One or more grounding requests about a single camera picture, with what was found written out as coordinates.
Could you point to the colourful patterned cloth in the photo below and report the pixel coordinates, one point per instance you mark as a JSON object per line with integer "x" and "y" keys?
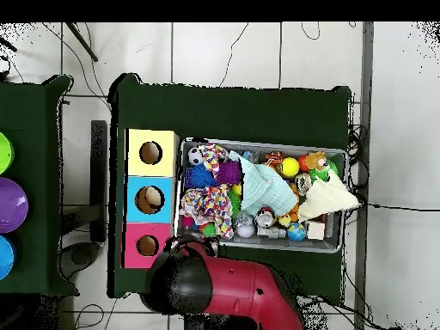
{"x": 206, "y": 205}

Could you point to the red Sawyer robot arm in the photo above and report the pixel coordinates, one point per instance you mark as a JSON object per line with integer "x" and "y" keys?
{"x": 234, "y": 289}

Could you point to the wooden three-hole box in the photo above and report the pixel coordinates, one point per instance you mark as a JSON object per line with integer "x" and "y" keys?
{"x": 150, "y": 177}

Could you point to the shallow clear mesh bin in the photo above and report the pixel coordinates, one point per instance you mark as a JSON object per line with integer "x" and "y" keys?
{"x": 330, "y": 244}

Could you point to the purple spiky ball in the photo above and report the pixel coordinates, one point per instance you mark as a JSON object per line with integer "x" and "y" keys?
{"x": 230, "y": 172}

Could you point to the blue spiky ball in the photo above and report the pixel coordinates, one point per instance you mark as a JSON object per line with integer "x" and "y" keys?
{"x": 201, "y": 177}

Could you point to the small soccer ball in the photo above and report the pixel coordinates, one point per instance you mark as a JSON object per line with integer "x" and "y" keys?
{"x": 196, "y": 155}

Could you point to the mint green cloth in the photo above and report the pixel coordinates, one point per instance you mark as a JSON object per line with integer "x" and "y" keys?
{"x": 265, "y": 189}

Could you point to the yellow ball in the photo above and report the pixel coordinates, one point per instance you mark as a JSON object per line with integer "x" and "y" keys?
{"x": 289, "y": 167}

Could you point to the dark green table cloth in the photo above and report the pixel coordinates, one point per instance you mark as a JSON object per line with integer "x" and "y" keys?
{"x": 41, "y": 172}
{"x": 227, "y": 110}

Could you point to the blue globe ball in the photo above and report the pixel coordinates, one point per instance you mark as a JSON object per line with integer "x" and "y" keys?
{"x": 297, "y": 232}

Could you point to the brown plush bear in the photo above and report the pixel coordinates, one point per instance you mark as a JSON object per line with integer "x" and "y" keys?
{"x": 316, "y": 161}

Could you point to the wooden cube block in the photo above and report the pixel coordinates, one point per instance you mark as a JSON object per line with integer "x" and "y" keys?
{"x": 315, "y": 229}

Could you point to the cream yellow cloth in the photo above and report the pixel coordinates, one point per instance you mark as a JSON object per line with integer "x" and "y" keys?
{"x": 328, "y": 198}

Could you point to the black flat bar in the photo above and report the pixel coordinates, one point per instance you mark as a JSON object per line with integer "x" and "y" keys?
{"x": 99, "y": 179}

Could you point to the grey round base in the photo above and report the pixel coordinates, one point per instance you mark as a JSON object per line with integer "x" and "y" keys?
{"x": 81, "y": 258}

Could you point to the black rod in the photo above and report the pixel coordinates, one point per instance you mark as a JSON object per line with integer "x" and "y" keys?
{"x": 81, "y": 41}

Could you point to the purple plastic bowl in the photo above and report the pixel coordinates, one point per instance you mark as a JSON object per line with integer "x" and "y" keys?
{"x": 10, "y": 205}

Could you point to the green plastic bowl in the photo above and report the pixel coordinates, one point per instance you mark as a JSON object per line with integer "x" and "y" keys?
{"x": 4, "y": 152}

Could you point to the blue plastic bowl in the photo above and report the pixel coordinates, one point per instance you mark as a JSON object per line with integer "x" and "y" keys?
{"x": 5, "y": 258}

